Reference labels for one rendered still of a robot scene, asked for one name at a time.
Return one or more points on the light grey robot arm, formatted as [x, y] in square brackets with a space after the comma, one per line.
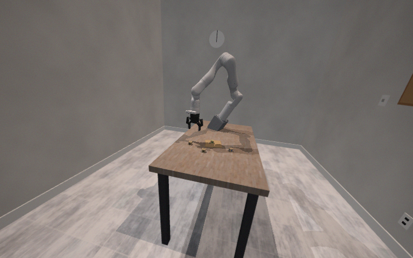
[229, 63]

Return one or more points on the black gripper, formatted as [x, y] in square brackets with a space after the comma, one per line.
[194, 118]

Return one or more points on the tan flat mat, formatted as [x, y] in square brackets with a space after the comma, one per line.
[216, 144]

